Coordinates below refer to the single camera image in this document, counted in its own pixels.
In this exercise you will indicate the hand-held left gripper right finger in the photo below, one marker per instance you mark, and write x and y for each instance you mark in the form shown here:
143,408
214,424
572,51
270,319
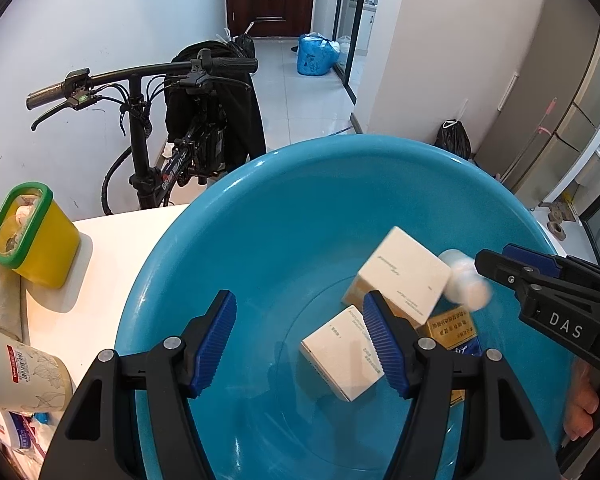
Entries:
382,345

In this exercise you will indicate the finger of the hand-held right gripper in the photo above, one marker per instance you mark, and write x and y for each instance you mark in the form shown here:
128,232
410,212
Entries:
530,255
495,262

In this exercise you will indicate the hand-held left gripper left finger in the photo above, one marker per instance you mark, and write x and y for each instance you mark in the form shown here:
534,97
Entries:
212,345

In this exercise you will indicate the white plastic bottle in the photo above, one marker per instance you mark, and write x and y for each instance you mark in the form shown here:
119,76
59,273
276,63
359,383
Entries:
467,280

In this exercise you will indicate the white cardboard box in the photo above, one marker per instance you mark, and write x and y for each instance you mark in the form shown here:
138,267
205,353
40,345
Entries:
340,350
405,270

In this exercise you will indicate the gold blue cigarette pack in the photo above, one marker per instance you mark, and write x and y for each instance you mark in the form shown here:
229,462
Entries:
450,330

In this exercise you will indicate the blue plastic basin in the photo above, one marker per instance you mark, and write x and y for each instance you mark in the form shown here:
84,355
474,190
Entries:
280,235

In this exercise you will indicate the person's right hand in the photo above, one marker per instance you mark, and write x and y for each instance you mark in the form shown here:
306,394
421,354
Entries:
580,402

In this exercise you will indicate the brown shoe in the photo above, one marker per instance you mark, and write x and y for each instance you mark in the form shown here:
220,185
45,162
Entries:
557,211
559,231

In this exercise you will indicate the black garbage bag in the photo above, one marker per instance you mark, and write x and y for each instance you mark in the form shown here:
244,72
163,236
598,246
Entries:
452,140
244,46

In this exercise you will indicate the beige refrigerator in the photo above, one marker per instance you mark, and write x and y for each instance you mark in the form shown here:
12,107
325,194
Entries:
555,85

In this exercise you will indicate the yellow container green rim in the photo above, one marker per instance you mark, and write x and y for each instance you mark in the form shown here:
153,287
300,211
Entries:
50,255

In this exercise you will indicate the floral paper canister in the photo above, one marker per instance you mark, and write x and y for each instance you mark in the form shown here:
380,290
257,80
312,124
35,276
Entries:
25,375

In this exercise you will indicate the blue stick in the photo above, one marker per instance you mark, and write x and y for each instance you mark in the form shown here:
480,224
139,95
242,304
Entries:
342,131

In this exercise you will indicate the black folding bicycle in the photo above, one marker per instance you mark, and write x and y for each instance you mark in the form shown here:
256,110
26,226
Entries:
140,150

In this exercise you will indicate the blue print plastic wrapper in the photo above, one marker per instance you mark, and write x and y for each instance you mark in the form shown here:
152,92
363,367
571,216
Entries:
25,440

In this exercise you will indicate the black jacket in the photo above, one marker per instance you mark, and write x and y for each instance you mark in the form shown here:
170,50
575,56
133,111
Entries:
245,120

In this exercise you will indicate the blue plastic bag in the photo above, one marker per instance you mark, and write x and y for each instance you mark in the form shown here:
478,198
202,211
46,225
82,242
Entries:
317,55

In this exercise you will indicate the black framed glass door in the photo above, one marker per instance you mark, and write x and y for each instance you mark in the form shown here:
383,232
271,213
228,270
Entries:
352,20

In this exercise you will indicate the white plastic bag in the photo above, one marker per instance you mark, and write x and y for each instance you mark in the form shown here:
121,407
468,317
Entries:
225,36

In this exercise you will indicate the white wall conduit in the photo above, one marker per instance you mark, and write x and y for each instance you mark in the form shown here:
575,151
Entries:
506,92

